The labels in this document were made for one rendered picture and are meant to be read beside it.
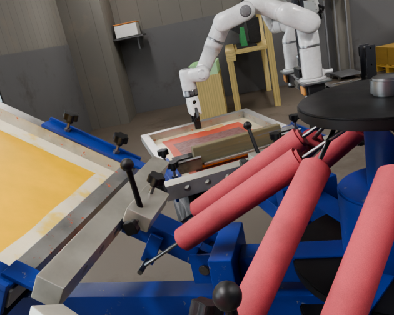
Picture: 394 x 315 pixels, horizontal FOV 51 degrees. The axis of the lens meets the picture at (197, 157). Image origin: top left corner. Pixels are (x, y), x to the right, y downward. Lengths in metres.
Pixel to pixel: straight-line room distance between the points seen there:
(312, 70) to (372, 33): 7.02
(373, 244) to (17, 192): 0.78
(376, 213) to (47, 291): 0.51
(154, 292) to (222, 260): 0.24
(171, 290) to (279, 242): 0.45
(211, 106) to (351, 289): 6.32
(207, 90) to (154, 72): 2.06
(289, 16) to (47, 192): 1.32
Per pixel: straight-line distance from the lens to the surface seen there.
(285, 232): 0.62
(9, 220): 0.96
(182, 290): 1.00
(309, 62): 2.04
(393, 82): 0.75
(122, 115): 7.90
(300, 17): 1.95
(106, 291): 1.08
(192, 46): 8.44
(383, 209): 0.59
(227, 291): 0.39
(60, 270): 0.74
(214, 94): 6.75
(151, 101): 8.63
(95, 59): 7.85
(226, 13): 1.95
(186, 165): 1.50
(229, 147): 1.55
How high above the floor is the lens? 1.49
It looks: 18 degrees down
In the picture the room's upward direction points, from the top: 12 degrees counter-clockwise
